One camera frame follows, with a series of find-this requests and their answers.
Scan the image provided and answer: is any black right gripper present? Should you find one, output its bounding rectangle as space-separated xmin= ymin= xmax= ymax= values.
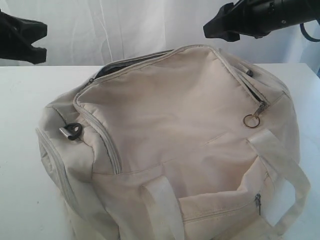
xmin=203 ymin=0 xmax=320 ymax=42

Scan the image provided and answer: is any cream fabric duffel bag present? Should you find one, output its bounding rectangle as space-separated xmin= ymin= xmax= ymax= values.
xmin=36 ymin=45 xmax=311 ymax=240

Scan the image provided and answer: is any white curtain backdrop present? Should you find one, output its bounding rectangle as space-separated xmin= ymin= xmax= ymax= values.
xmin=0 ymin=0 xmax=320 ymax=71

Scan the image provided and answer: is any gold key ring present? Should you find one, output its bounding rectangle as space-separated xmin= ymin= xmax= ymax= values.
xmin=241 ymin=113 xmax=261 ymax=130

